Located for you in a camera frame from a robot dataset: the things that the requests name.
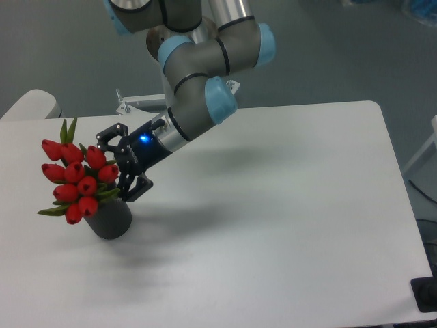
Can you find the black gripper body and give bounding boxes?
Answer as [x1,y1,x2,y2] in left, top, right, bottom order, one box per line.
[114,119,171,175]

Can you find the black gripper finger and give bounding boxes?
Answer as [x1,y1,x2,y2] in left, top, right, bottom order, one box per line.
[96,123,128,154]
[117,173,154,202]

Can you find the red tulip bouquet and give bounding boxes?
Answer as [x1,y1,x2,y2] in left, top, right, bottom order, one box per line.
[37,118,119,225]

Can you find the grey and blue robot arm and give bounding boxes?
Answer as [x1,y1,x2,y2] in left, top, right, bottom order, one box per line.
[97,1,276,202]

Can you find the dark grey ribbed vase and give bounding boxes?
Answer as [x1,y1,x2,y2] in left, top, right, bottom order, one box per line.
[85,183,132,240]

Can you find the white chair at left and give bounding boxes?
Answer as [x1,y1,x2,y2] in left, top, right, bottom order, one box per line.
[1,89,64,122]

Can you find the white furniture at right edge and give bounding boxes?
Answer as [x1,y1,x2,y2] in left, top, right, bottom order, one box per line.
[401,116,436,179]

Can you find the black device at table corner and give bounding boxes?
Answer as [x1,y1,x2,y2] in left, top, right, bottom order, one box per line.
[410,277,436,313]

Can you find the clear bag with blue items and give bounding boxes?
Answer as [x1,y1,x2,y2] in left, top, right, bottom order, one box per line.
[401,0,436,27]

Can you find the white pedestal base frame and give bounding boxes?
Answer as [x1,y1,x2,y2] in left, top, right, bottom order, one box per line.
[119,74,239,124]

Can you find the black cable on floor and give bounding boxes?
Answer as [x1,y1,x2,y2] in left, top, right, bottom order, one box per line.
[408,178,437,202]

